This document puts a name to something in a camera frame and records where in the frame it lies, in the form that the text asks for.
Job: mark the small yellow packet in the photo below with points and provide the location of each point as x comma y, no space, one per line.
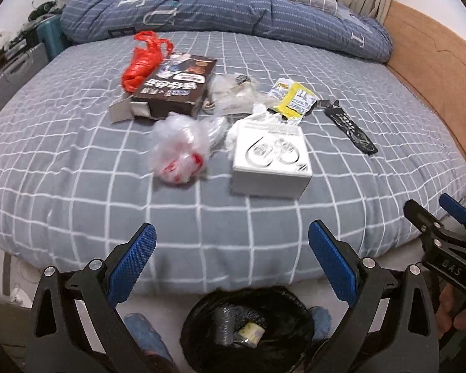
250,334

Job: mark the yellow snack packet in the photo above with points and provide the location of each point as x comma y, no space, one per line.
293,99

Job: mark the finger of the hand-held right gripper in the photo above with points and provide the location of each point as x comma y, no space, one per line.
456,209
421,219

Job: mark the black printed packet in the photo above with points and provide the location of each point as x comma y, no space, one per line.
349,128

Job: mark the wooden headboard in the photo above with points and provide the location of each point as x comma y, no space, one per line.
442,77

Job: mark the bin with black liner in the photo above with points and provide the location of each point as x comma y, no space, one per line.
202,334

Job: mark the brown printed carton box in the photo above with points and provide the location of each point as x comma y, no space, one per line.
178,85

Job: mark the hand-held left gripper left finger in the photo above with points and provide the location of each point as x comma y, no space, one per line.
134,264

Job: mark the white box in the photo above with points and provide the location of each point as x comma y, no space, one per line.
268,151

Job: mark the clear bubble plastic package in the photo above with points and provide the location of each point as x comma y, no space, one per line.
233,93

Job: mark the clear plastic bag red print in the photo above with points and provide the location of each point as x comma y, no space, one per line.
174,143

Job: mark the grey suitcase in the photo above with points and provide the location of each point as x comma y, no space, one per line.
11,81

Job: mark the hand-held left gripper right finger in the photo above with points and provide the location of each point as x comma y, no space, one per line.
332,264

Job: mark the teal suitcase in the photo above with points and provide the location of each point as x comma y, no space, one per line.
50,39

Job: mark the grey checkered bed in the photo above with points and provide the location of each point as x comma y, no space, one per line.
81,202

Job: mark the black bag roll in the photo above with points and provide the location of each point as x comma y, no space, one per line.
223,326

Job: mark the blue striped quilt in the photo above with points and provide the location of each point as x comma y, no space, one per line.
217,11

